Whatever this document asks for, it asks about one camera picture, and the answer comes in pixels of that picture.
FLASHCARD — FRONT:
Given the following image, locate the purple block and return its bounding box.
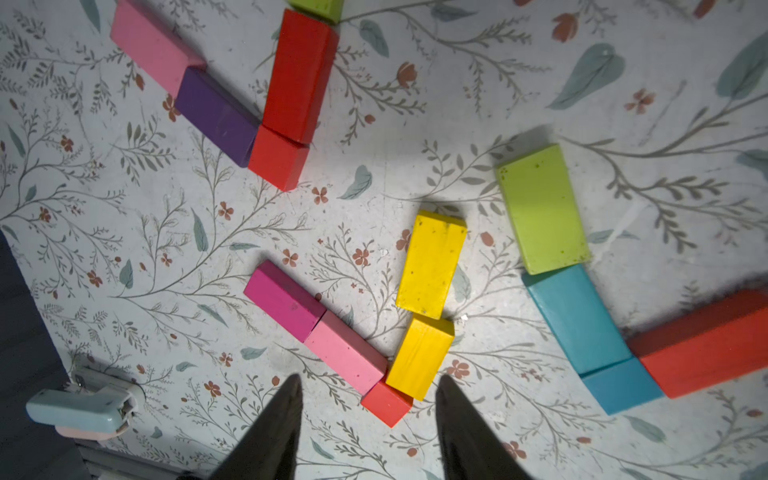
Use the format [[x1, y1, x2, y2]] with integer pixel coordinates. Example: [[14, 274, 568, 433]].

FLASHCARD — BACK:
[[176, 67, 261, 168]]

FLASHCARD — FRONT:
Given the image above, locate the pink block bottom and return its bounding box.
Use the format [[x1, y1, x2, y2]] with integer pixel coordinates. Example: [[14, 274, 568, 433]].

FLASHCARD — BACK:
[[304, 310, 388, 395]]

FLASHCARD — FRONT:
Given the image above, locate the lime green block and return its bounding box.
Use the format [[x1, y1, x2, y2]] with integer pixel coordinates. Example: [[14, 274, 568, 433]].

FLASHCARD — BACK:
[[495, 144, 591, 275], [288, 0, 344, 24]]

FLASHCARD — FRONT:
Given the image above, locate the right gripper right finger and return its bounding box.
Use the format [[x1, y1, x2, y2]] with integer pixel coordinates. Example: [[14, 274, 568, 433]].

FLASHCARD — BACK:
[[435, 375, 531, 480]]

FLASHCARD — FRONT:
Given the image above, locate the pink block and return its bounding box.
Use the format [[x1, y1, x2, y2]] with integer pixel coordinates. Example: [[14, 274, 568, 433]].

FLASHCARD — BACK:
[[304, 310, 388, 395], [110, 0, 207, 97]]

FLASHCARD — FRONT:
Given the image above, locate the small red cube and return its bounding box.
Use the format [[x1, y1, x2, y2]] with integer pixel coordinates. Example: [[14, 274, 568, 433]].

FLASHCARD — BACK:
[[248, 126, 309, 192], [361, 380, 413, 428]]

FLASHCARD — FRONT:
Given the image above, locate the long red block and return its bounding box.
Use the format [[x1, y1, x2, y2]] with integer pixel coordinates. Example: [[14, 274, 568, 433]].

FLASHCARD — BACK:
[[263, 9, 339, 145]]

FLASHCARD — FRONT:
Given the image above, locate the teal rectangular block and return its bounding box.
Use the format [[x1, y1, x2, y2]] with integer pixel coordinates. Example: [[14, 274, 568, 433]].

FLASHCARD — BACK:
[[522, 265, 632, 375]]

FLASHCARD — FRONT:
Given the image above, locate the small teal cube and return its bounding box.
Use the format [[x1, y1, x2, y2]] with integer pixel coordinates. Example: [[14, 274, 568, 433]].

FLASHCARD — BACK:
[[581, 357, 664, 415]]

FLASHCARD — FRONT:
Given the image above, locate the magenta block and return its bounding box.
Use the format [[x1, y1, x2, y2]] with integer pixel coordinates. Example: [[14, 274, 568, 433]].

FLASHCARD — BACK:
[[244, 260, 327, 343]]

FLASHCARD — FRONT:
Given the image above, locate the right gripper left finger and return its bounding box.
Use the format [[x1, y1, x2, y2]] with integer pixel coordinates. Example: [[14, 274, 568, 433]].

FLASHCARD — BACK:
[[209, 374, 303, 479]]

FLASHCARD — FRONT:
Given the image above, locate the yellow block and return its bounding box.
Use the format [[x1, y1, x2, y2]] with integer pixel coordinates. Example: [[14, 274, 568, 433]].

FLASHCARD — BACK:
[[396, 210, 467, 319], [386, 313, 455, 401]]

